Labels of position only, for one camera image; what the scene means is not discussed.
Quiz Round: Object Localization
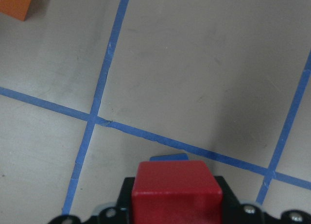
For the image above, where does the blue wooden block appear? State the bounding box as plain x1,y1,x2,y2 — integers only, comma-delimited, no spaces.
149,153,189,161

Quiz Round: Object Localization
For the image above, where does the red wooden block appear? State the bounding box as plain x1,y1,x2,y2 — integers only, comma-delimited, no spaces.
131,160,223,224

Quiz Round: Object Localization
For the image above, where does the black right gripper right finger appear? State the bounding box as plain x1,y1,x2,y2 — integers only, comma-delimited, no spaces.
215,176,241,224

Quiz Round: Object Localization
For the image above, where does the orange wooden block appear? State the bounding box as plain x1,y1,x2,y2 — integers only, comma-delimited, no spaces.
0,0,31,21

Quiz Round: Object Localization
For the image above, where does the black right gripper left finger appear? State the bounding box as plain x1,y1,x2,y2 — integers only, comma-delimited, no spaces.
116,177,135,224

